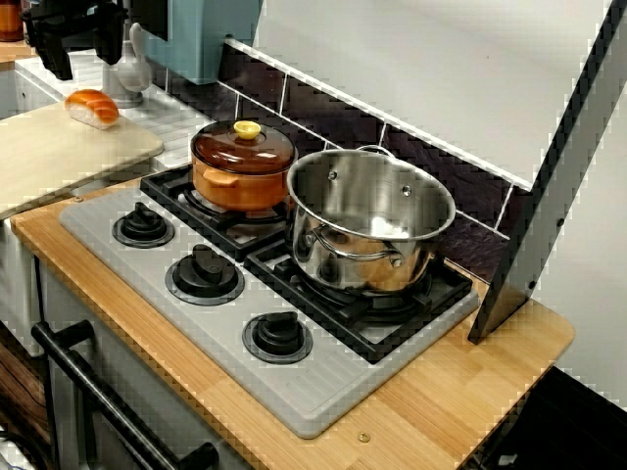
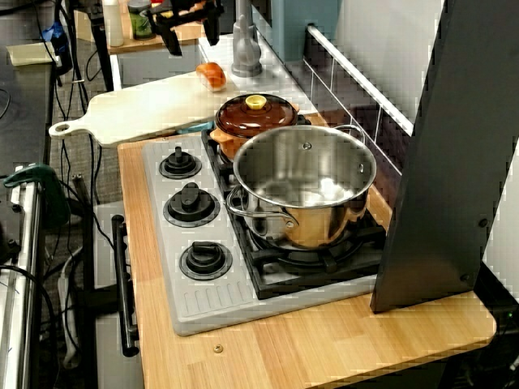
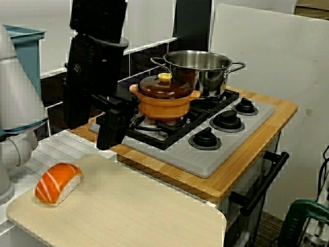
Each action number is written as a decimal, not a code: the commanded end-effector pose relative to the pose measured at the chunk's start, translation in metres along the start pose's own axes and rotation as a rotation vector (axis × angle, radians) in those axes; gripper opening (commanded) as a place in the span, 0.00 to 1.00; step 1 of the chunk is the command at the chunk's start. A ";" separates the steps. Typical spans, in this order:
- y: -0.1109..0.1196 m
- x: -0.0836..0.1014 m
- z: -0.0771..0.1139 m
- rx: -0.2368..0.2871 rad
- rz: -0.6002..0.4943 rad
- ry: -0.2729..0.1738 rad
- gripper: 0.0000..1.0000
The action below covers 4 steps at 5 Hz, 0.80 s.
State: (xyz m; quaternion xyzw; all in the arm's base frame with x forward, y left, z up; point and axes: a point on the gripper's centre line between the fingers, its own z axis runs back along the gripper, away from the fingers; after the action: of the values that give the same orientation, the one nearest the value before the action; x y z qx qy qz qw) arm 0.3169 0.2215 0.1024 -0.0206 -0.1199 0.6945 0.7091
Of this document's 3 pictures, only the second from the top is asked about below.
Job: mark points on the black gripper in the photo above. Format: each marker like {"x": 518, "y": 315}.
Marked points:
{"x": 186, "y": 14}

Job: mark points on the brass screw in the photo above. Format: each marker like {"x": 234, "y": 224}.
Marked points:
{"x": 218, "y": 347}

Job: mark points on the light wooden cutting board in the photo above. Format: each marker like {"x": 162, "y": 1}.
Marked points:
{"x": 142, "y": 109}

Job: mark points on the blue tape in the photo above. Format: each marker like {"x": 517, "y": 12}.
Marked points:
{"x": 54, "y": 36}

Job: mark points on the black box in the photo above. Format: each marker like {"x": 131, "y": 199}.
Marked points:
{"x": 227, "y": 16}

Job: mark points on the stainless steel pot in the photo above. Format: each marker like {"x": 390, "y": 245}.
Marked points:
{"x": 324, "y": 227}

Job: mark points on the beige flat box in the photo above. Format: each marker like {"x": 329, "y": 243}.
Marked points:
{"x": 28, "y": 54}

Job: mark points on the black side panel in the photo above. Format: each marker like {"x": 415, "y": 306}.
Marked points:
{"x": 438, "y": 182}

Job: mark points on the grey stove top plate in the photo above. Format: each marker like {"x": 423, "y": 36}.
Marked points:
{"x": 211, "y": 304}

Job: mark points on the white plastic bottle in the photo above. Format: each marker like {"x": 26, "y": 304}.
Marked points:
{"x": 112, "y": 24}

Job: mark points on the black metal table leg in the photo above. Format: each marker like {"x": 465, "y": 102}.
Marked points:
{"x": 103, "y": 61}

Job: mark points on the black stove knob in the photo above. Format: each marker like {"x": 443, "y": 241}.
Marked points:
{"x": 190, "y": 206}
{"x": 179, "y": 166}
{"x": 204, "y": 261}

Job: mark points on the silver metal rail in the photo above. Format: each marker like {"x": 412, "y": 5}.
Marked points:
{"x": 24, "y": 283}

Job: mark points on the orange toy pot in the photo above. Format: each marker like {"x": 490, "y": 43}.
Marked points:
{"x": 222, "y": 138}

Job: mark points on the white sink counter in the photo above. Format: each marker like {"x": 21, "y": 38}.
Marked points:
{"x": 275, "y": 89}

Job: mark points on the salmon nigiri sushi toy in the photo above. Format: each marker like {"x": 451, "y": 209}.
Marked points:
{"x": 211, "y": 77}

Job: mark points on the yellow toy food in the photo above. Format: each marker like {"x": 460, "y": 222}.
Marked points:
{"x": 166, "y": 15}

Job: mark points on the grey toy faucet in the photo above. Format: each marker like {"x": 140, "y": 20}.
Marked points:
{"x": 245, "y": 52}

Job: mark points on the green labelled can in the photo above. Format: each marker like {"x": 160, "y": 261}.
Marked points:
{"x": 140, "y": 27}

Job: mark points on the brown lid with yellow knob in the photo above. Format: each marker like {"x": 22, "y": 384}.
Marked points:
{"x": 239, "y": 121}

